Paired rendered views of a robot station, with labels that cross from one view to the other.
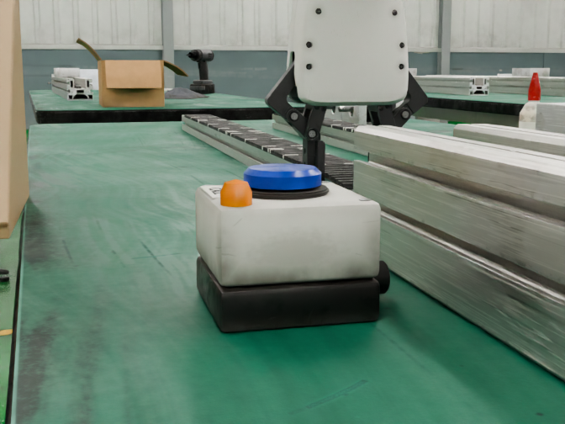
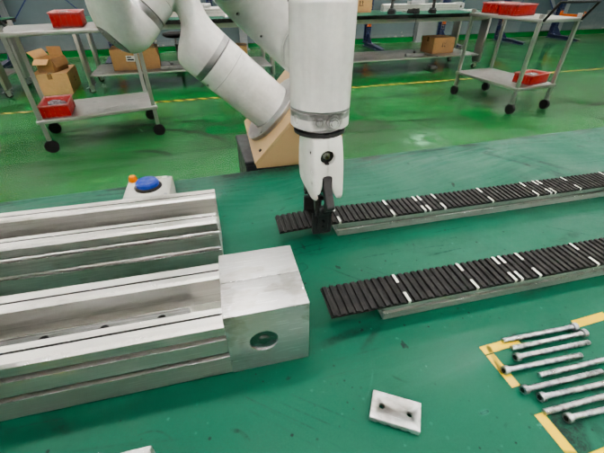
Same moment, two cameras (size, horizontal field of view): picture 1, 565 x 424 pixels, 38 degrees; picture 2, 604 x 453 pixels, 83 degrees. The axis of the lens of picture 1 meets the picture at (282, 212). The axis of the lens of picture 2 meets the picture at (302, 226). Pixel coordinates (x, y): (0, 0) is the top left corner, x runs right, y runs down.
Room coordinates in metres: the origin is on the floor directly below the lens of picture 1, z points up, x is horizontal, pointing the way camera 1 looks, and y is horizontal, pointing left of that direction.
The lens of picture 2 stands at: (0.71, -0.55, 1.15)
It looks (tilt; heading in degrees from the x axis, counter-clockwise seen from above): 36 degrees down; 91
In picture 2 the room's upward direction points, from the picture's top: straight up
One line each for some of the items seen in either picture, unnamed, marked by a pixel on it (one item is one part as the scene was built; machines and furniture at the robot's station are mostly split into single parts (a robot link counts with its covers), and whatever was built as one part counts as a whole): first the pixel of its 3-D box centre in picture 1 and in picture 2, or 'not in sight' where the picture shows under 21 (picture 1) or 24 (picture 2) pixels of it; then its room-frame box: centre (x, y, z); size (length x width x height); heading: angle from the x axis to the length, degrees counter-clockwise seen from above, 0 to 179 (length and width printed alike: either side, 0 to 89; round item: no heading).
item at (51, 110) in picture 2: not in sight; (82, 75); (-1.15, 2.48, 0.50); 1.03 x 0.55 x 1.01; 29
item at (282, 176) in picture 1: (282, 185); (147, 184); (0.42, 0.00, 0.84); 0.04 x 0.04 x 0.02
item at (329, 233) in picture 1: (298, 246); (151, 202); (0.42, -0.01, 0.81); 0.10 x 0.08 x 0.06; 104
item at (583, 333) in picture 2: not in sight; (549, 340); (1.01, -0.28, 0.78); 0.11 x 0.01 x 0.01; 12
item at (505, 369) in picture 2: not in sight; (543, 362); (0.99, -0.32, 0.78); 0.11 x 0.01 x 0.01; 12
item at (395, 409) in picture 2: not in sight; (395, 411); (0.80, -0.37, 0.78); 0.05 x 0.03 x 0.01; 163
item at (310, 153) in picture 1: (303, 147); (310, 194); (0.72, -0.02, 0.84); 0.03 x 0.03 x 0.07; 14
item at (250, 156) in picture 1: (235, 142); (556, 191); (1.22, 0.07, 0.79); 0.96 x 0.04 x 0.03; 14
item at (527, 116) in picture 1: (533, 115); not in sight; (1.14, -0.35, 0.84); 0.04 x 0.04 x 0.12
